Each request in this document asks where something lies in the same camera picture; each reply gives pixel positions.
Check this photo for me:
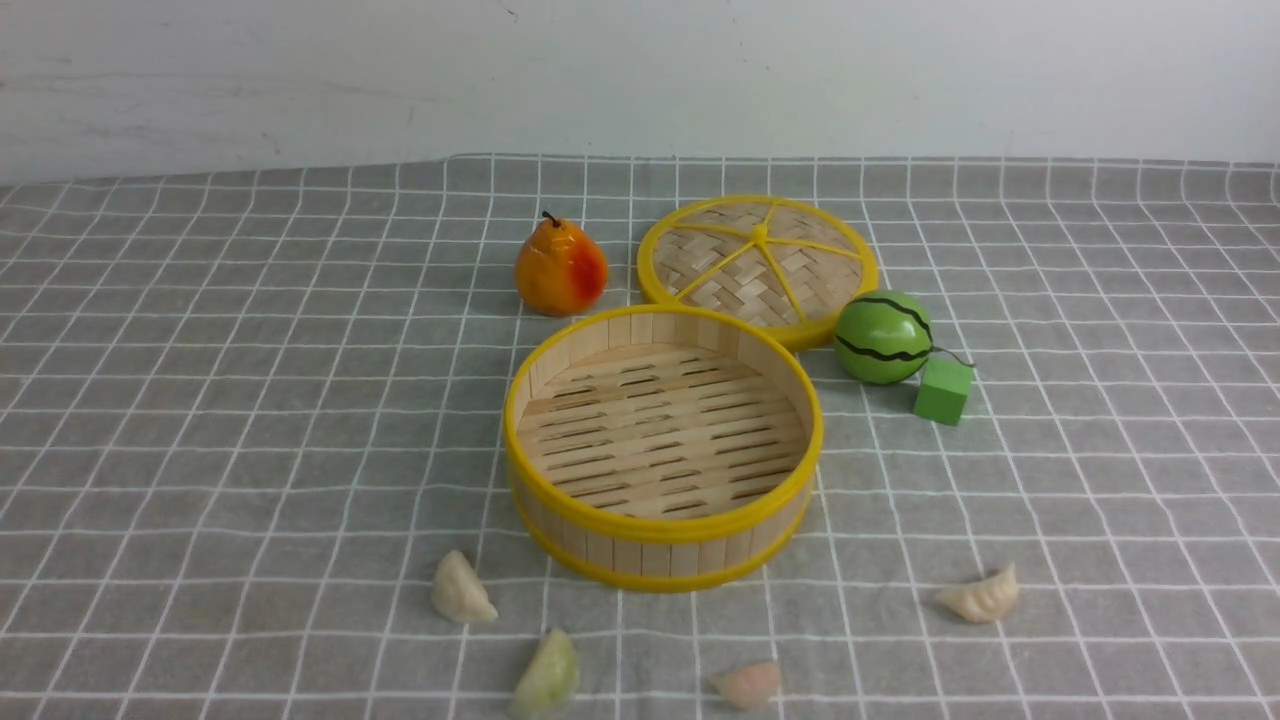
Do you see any green toy dumpling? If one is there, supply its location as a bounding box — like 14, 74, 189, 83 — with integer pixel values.
507, 628, 581, 719

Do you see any orange toy pear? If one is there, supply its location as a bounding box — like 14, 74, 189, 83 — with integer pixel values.
515, 211, 611, 316

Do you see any yellow rimmed bamboo steamer tray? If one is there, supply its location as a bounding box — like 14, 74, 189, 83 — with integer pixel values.
503, 305, 824, 593

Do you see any cream toy dumpling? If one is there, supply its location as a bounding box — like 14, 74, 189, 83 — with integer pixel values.
934, 562, 1020, 624

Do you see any green wooden cube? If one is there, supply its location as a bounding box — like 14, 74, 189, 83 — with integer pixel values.
913, 357, 975, 427

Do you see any pink toy dumpling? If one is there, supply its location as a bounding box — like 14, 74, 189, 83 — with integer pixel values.
710, 660, 782, 711

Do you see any green toy watermelon ball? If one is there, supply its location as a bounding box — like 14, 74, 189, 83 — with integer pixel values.
833, 290, 934, 386

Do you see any white toy dumpling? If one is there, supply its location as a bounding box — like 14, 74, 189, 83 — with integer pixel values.
431, 550, 499, 624

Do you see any grey checkered tablecloth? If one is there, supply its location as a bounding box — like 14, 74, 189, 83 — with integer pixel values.
1, 156, 1279, 719

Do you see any woven bamboo steamer lid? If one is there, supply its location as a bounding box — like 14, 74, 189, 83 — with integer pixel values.
637, 195, 881, 352

